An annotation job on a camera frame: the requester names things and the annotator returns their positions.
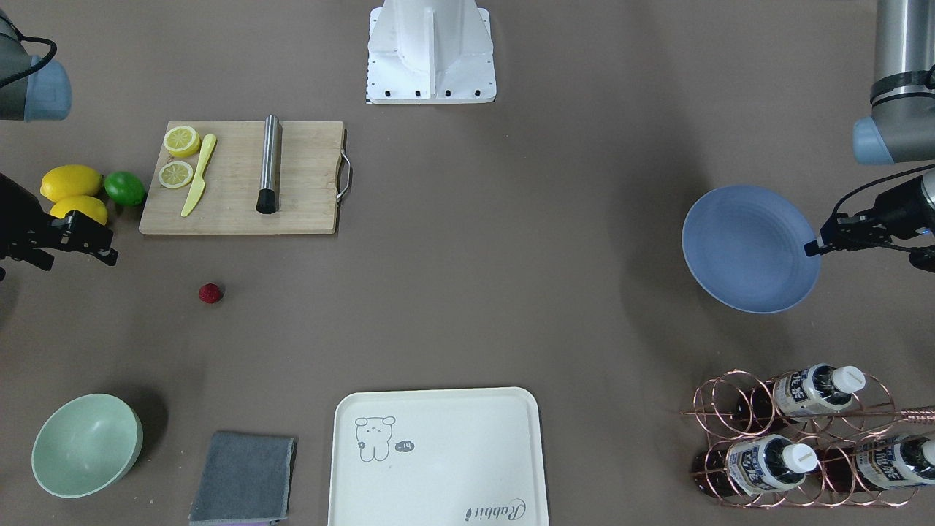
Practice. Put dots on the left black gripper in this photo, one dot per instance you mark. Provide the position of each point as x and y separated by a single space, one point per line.
901 202

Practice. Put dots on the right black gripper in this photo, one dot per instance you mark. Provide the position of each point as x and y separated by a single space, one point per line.
22 219

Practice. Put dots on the blue plate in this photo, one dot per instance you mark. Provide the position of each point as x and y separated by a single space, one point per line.
744 245

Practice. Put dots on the red strawberry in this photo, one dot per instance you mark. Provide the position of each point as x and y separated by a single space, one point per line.
210 293

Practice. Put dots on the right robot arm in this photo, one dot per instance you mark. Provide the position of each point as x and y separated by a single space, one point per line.
35 87

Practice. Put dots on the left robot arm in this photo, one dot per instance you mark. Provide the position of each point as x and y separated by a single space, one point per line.
899 129

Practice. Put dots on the green lime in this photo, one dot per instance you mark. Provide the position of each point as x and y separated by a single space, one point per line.
124 188

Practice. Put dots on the whole yellow lemon upper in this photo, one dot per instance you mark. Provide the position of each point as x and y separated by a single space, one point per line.
70 180

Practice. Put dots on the lemon half lower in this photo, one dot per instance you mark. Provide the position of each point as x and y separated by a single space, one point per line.
175 175

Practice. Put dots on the lemon half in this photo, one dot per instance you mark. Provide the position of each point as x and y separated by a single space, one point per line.
182 141
175 175

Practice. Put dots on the wooden cutting board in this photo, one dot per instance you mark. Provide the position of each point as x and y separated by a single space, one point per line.
310 184

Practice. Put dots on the lemon half upper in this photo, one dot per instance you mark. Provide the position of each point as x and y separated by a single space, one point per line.
182 141

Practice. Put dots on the drink bottle top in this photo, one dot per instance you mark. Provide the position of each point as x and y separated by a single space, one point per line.
790 398

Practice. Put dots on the drink bottle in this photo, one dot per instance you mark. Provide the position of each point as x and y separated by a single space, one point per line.
753 467
897 462
790 398

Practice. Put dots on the yellow plastic knife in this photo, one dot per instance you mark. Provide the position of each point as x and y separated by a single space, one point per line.
198 184

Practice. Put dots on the steel muddler black tip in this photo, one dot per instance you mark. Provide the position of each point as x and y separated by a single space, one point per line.
268 200

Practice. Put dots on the mint green bowl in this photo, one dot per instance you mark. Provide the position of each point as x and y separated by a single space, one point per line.
87 445

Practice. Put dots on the drink bottle lower outer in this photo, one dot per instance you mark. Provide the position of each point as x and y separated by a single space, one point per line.
897 462

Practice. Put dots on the drink bottle lower middle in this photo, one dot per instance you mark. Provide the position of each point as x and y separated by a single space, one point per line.
753 467

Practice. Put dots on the grey folded cloth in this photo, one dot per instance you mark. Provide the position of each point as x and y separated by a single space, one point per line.
246 480

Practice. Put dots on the cream rabbit tray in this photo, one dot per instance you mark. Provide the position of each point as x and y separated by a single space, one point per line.
438 457

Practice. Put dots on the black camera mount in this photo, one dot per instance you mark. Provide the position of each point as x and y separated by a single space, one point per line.
923 258

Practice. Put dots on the copper wire bottle rack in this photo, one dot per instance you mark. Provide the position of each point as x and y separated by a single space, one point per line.
724 407

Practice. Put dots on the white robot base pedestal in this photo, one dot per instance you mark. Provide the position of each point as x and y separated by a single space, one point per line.
430 52

